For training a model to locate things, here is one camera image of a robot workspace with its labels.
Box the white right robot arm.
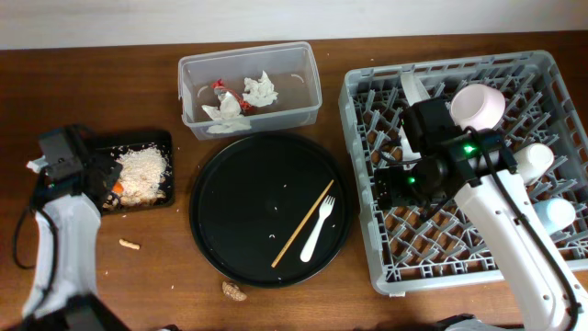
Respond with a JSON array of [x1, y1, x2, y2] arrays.
[[374, 128, 587, 330]]

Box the wooden chopstick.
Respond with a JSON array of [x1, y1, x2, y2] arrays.
[[271, 179, 334, 268]]

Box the brown walnut shell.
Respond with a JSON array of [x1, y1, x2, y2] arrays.
[[221, 281, 247, 302]]

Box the pink bowl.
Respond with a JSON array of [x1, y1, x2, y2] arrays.
[[449, 84, 505, 131]]

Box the white cup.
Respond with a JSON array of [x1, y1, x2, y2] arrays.
[[514, 143, 555, 186]]

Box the grey dishwasher rack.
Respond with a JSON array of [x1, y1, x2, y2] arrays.
[[339, 51, 587, 296]]

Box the light blue cup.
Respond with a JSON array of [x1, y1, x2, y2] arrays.
[[533, 198, 576, 234]]

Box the rice and peanut shells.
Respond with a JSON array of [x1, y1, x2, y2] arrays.
[[103, 145, 167, 211]]

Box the grey plate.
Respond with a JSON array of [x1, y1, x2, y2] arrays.
[[399, 74, 430, 161]]

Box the orange carrot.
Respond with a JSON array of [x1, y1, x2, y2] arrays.
[[112, 181, 124, 195]]

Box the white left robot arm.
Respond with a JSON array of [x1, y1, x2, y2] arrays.
[[11, 154, 128, 330]]

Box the stray peanut shell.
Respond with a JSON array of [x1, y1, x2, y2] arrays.
[[119, 238, 141, 250]]

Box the black rectangular tray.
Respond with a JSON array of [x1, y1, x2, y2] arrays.
[[85, 130, 175, 215]]

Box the white plastic fork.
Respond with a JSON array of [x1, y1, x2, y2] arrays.
[[300, 196, 335, 263]]

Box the white tissue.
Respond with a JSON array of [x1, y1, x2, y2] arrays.
[[201, 92, 252, 134], [243, 71, 278, 108]]

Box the round black tray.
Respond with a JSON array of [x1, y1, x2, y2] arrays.
[[189, 132, 355, 288]]

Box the red snack wrapper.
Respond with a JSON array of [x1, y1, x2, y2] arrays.
[[212, 79, 254, 113]]

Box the clear plastic bin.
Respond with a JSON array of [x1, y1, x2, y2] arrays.
[[178, 41, 322, 140]]

